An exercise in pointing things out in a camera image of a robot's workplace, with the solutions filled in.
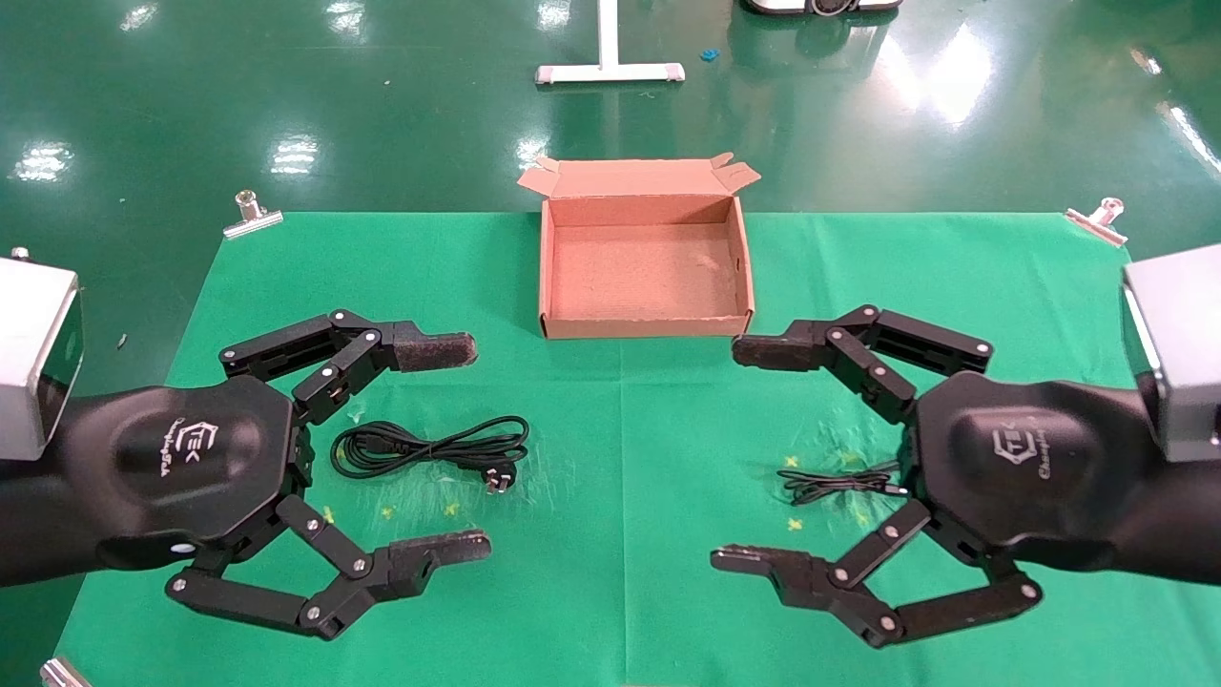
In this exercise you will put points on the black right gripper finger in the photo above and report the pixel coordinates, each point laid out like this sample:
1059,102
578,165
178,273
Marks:
792,577
777,350

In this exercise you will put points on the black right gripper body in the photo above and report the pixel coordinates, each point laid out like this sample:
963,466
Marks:
1030,458

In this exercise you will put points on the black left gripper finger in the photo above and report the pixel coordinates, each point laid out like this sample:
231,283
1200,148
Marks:
429,553
429,350

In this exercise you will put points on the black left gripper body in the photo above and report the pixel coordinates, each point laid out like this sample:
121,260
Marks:
181,468

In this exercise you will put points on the grey mobile robot base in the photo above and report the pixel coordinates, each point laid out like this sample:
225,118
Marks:
820,6

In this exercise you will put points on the open brown cardboard box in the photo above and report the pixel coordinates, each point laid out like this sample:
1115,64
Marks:
639,277

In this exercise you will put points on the green table cloth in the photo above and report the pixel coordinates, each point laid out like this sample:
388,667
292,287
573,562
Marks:
620,429

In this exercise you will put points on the silver metal binder clip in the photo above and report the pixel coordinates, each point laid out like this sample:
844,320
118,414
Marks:
62,675
253,224
1097,227

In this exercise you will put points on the white metal stand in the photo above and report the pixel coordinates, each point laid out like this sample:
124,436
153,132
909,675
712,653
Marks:
608,72

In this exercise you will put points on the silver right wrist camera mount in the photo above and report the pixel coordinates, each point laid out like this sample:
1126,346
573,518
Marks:
1183,353

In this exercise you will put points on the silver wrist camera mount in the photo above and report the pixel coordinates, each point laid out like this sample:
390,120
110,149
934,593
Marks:
1183,353
33,353

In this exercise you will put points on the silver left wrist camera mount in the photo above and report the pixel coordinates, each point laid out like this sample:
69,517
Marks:
33,353

